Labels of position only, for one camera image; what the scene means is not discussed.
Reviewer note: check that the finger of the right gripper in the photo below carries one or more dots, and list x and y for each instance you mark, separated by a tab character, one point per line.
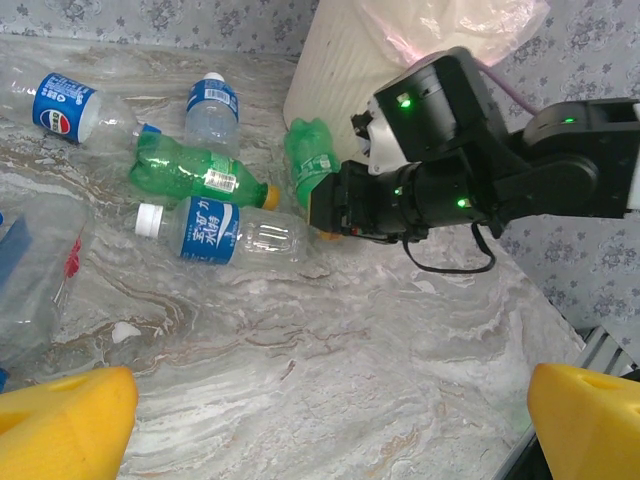
325	202

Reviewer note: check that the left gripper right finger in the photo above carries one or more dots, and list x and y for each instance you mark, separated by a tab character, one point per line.
590	430

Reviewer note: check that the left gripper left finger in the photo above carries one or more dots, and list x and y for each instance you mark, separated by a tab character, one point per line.
60	435

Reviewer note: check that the green Sprite bottle yellow cap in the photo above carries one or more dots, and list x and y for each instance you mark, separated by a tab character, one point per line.
307	150
180	170

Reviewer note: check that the Pocari Sweat bottle white cap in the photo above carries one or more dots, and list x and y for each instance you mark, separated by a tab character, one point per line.
210	230

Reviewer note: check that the small blue-label water bottle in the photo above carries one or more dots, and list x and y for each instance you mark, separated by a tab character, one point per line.
212	115

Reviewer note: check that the large clear bottle red-blue label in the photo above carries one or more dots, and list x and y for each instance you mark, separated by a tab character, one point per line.
35	280

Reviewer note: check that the clear bottle blue Pepsi label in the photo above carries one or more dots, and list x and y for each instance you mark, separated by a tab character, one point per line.
62	107

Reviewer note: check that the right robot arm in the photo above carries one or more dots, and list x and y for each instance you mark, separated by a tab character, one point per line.
636	190

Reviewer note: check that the cream waste bin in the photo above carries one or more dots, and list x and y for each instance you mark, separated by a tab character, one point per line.
330	65

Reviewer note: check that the aluminium side rail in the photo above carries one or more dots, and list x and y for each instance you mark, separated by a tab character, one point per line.
610	350

